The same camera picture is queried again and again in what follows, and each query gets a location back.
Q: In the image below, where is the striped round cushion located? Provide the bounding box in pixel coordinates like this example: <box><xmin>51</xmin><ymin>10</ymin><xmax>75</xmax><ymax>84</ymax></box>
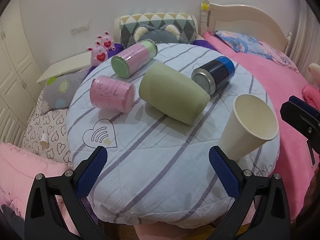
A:
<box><xmin>66</xmin><ymin>43</ymin><xmax>280</xmax><ymax>227</ymax></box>

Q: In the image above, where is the dark blue metal can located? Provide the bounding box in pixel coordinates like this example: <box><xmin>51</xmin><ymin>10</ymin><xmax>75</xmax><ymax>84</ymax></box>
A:
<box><xmin>191</xmin><ymin>56</ymin><xmax>235</xmax><ymax>97</ymax></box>

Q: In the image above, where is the triangle pattern cushion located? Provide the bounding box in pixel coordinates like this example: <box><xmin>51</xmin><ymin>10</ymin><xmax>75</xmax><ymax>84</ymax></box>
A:
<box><xmin>114</xmin><ymin>12</ymin><xmax>199</xmax><ymax>49</ymax></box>

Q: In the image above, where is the pink rabbit plush toy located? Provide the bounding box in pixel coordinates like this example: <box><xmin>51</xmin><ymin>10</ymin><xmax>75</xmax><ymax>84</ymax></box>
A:
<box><xmin>96</xmin><ymin>32</ymin><xmax>115</xmax><ymax>50</ymax></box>
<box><xmin>86</xmin><ymin>45</ymin><xmax>109</xmax><ymax>67</ymax></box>

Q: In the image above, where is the pale curtain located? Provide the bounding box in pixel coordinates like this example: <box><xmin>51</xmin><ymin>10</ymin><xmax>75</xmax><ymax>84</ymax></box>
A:
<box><xmin>290</xmin><ymin>0</ymin><xmax>320</xmax><ymax>73</ymax></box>

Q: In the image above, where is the purple cloth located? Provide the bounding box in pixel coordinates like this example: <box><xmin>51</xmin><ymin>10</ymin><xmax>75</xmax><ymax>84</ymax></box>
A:
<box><xmin>108</xmin><ymin>42</ymin><xmax>125</xmax><ymax>57</ymax></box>

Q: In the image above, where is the white paper cup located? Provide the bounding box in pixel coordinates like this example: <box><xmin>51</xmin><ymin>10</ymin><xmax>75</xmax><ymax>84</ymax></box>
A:
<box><xmin>218</xmin><ymin>94</ymin><xmax>280</xmax><ymax>161</ymax></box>

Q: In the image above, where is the pink cup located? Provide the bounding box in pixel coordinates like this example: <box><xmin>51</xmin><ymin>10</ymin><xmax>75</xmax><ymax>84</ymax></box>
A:
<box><xmin>89</xmin><ymin>75</ymin><xmax>136</xmax><ymax>113</ymax></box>

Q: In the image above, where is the grey flower print pillow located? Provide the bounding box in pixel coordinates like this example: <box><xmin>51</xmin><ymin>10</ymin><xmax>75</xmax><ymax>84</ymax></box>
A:
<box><xmin>40</xmin><ymin>66</ymin><xmax>94</xmax><ymax>115</ymax></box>

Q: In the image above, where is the grey bear plush pillow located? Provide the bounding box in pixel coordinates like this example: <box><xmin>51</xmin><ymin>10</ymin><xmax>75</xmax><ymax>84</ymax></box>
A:
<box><xmin>134</xmin><ymin>24</ymin><xmax>181</xmax><ymax>44</ymax></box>

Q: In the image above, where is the pink quilt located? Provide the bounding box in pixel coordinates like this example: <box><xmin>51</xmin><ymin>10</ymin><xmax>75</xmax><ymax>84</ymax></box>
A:
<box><xmin>0</xmin><ymin>142</ymin><xmax>83</xmax><ymax>233</ymax></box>

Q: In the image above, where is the blue cartoon print pillow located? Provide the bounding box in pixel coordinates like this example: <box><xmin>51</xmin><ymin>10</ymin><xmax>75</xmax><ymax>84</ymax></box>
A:
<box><xmin>215</xmin><ymin>30</ymin><xmax>299</xmax><ymax>68</ymax></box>

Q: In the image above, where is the pink bed sheet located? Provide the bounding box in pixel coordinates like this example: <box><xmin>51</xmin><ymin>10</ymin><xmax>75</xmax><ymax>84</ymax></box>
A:
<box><xmin>202</xmin><ymin>32</ymin><xmax>320</xmax><ymax>230</ymax></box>

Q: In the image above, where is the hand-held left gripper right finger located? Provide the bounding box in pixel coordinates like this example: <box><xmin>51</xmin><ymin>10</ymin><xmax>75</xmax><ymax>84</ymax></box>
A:
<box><xmin>209</xmin><ymin>145</ymin><xmax>292</xmax><ymax>240</ymax></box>

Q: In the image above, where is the pink can with green lid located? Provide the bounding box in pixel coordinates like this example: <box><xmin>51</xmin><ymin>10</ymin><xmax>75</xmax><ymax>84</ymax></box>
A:
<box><xmin>111</xmin><ymin>39</ymin><xmax>158</xmax><ymax>78</ymax></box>

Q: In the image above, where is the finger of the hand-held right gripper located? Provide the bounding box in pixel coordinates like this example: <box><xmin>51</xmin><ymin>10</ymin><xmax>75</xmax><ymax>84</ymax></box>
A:
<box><xmin>280</xmin><ymin>95</ymin><xmax>320</xmax><ymax>167</ymax></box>

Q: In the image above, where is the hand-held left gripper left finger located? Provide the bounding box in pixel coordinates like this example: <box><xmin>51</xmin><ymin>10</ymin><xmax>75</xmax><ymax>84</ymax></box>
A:
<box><xmin>24</xmin><ymin>145</ymin><xmax>108</xmax><ymax>240</ymax></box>

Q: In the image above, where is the cream white board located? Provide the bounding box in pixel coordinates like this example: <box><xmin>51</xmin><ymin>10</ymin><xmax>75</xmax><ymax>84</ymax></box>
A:
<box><xmin>37</xmin><ymin>52</ymin><xmax>94</xmax><ymax>83</ymax></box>

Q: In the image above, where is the heart print pillow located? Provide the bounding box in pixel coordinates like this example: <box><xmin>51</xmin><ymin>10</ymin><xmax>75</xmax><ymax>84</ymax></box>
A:
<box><xmin>21</xmin><ymin>90</ymin><xmax>73</xmax><ymax>164</ymax></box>

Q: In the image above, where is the cream bed headboard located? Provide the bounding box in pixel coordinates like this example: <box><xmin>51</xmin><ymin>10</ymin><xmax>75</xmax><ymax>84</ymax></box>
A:
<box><xmin>200</xmin><ymin>0</ymin><xmax>293</xmax><ymax>55</ymax></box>

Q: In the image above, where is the white wall socket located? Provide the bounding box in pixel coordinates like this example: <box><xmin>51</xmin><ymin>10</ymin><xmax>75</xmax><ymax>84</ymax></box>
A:
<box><xmin>71</xmin><ymin>25</ymin><xmax>89</xmax><ymax>34</ymax></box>

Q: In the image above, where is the white wardrobe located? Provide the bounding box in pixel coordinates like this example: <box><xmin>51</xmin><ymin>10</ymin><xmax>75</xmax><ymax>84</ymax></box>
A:
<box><xmin>0</xmin><ymin>0</ymin><xmax>43</xmax><ymax>145</ymax></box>

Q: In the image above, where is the person's right forearm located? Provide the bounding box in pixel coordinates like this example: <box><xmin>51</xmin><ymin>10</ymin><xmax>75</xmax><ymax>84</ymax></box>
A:
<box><xmin>295</xmin><ymin>160</ymin><xmax>320</xmax><ymax>230</ymax></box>

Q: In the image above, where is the olive green cup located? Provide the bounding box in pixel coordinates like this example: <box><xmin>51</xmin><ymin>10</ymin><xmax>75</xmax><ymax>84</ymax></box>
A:
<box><xmin>139</xmin><ymin>62</ymin><xmax>212</xmax><ymax>126</ymax></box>

